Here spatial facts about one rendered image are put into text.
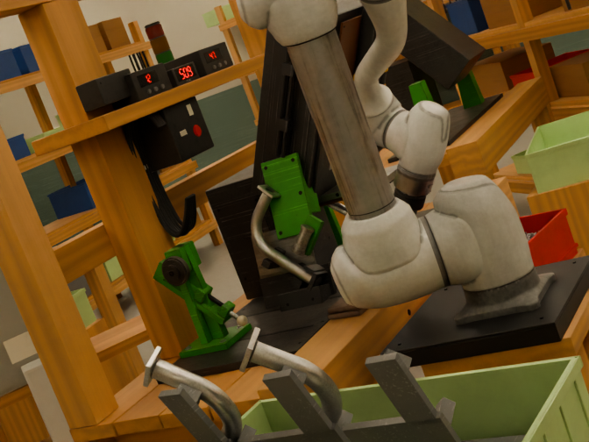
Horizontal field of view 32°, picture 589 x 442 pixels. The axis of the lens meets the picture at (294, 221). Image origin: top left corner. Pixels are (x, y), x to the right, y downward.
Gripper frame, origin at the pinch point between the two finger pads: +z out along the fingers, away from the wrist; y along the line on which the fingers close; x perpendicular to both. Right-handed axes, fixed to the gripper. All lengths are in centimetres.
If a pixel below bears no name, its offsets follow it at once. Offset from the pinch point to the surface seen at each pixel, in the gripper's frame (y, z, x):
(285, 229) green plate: 11.2, 7.4, 33.3
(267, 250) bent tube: 6.9, 12.9, 35.2
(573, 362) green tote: -77, -35, -51
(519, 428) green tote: -75, -20, -46
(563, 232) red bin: 26.8, -12.3, -33.4
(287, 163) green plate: 15.5, -8.8, 38.1
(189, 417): -107, -19, -4
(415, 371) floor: 172, 132, 21
